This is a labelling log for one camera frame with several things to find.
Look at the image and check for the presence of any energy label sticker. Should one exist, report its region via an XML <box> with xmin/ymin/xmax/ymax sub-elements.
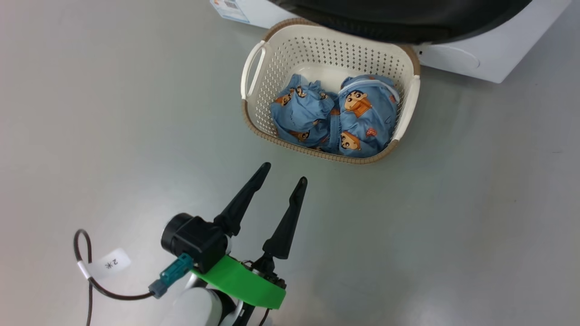
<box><xmin>210</xmin><ymin>0</ymin><xmax>251</xmax><ymax>24</ymax></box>

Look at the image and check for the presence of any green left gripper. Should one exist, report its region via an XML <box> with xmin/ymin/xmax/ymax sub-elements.
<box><xmin>190</xmin><ymin>162</ymin><xmax>308</xmax><ymax>310</ymax></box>

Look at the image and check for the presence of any blue cartoon print garment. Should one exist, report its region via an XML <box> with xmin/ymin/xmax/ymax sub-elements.
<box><xmin>271</xmin><ymin>74</ymin><xmax>338</xmax><ymax>148</ymax></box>

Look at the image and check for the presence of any white washing machine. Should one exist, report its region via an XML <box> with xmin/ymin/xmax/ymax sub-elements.
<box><xmin>210</xmin><ymin>0</ymin><xmax>572</xmax><ymax>84</ymax></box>

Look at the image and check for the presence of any cream perforated laundry basket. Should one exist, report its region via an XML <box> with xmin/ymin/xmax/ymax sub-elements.
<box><xmin>241</xmin><ymin>18</ymin><xmax>421</xmax><ymax>164</ymax></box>

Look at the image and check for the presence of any teal cable connector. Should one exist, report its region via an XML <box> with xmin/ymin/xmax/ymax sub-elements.
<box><xmin>149</xmin><ymin>253</ymin><xmax>194</xmax><ymax>299</ymax></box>

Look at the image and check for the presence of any black cable with white tag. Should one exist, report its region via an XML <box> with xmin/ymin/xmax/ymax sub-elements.
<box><xmin>73</xmin><ymin>229</ymin><xmax>155</xmax><ymax>326</ymax></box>

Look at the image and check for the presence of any black round washing machine door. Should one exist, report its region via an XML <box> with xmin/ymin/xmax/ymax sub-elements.
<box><xmin>267</xmin><ymin>0</ymin><xmax>533</xmax><ymax>45</ymax></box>

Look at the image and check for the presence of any blue cartoon garment white trim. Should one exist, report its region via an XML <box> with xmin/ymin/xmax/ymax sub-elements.
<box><xmin>329</xmin><ymin>75</ymin><xmax>400</xmax><ymax>158</ymax></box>

